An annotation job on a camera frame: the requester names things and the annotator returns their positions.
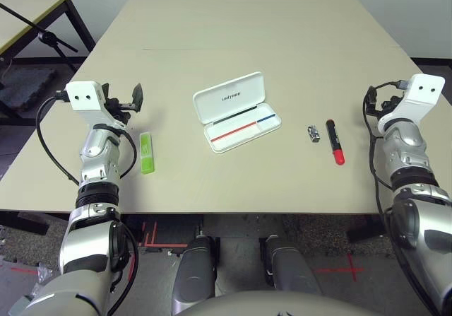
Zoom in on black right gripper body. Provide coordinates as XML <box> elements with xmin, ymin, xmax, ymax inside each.
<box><xmin>366</xmin><ymin>94</ymin><xmax>403</xmax><ymax>119</ymax></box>

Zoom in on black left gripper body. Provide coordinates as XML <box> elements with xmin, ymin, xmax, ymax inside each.
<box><xmin>105</xmin><ymin>95</ymin><xmax>138</xmax><ymax>125</ymax></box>

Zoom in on black marker with red cap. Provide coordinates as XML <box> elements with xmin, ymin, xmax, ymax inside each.
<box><xmin>325</xmin><ymin>119</ymin><xmax>346</xmax><ymax>166</ymax></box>

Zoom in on small silver black binder clip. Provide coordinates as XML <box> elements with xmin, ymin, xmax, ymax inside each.
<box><xmin>306</xmin><ymin>124</ymin><xmax>321</xmax><ymax>144</ymax></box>

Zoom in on white plastic pencil case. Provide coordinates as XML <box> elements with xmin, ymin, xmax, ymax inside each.
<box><xmin>192</xmin><ymin>71</ymin><xmax>283</xmax><ymax>154</ymax></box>

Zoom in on black tripod stand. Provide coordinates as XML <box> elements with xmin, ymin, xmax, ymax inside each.
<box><xmin>0</xmin><ymin>1</ymin><xmax>79</xmax><ymax>74</ymax></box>

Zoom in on dark foam floor mat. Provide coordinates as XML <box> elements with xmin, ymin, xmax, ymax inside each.
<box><xmin>0</xmin><ymin>66</ymin><xmax>59</xmax><ymax>112</ymax></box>

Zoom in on black table base beam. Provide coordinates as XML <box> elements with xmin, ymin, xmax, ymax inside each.
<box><xmin>0</xmin><ymin>211</ymin><xmax>49</xmax><ymax>235</ymax></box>

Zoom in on speckled grey floor mat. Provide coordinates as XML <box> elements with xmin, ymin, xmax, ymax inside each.
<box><xmin>282</xmin><ymin>215</ymin><xmax>354</xmax><ymax>255</ymax></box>
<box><xmin>0</xmin><ymin>223</ymin><xmax>71</xmax><ymax>264</ymax></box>

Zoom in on grey robot left leg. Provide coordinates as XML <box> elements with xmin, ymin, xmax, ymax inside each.
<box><xmin>171</xmin><ymin>234</ymin><xmax>218</xmax><ymax>316</ymax></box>

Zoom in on grey robot leg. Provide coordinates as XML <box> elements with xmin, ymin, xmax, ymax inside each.
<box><xmin>261</xmin><ymin>234</ymin><xmax>322</xmax><ymax>295</ymax></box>
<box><xmin>171</xmin><ymin>234</ymin><xmax>218</xmax><ymax>316</ymax></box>

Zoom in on clear plastic bag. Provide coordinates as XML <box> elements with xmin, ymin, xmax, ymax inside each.
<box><xmin>33</xmin><ymin>262</ymin><xmax>54</xmax><ymax>295</ymax></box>

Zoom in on grey robot right leg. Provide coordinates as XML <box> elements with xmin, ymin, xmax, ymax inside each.
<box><xmin>261</xmin><ymin>234</ymin><xmax>322</xmax><ymax>295</ymax></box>

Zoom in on grey robot torso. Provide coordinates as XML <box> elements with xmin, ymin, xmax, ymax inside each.
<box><xmin>172</xmin><ymin>291</ymin><xmax>375</xmax><ymax>316</ymax></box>

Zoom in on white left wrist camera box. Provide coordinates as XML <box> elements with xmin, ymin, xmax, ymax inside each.
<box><xmin>65</xmin><ymin>81</ymin><xmax>126</xmax><ymax>129</ymax></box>

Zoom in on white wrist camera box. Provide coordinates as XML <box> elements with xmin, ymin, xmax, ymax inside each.
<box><xmin>376</xmin><ymin>74</ymin><xmax>446</xmax><ymax>135</ymax></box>
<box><xmin>65</xmin><ymin>81</ymin><xmax>126</xmax><ymax>129</ymax></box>

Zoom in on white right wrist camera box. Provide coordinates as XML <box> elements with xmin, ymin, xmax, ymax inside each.
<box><xmin>376</xmin><ymin>74</ymin><xmax>446</xmax><ymax>135</ymax></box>

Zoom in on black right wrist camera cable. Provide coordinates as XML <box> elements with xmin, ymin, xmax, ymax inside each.
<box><xmin>363</xmin><ymin>80</ymin><xmax>452</xmax><ymax>316</ymax></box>

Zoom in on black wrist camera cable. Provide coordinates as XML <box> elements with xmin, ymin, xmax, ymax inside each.
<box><xmin>35</xmin><ymin>89</ymin><xmax>138</xmax><ymax>186</ymax></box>
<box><xmin>363</xmin><ymin>80</ymin><xmax>452</xmax><ymax>316</ymax></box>

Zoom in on black left wrist camera cable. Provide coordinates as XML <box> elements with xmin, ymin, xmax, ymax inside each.
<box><xmin>35</xmin><ymin>89</ymin><xmax>138</xmax><ymax>186</ymax></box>

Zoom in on beige side table black frame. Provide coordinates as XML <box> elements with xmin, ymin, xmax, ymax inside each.
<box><xmin>0</xmin><ymin>0</ymin><xmax>96</xmax><ymax>126</ymax></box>

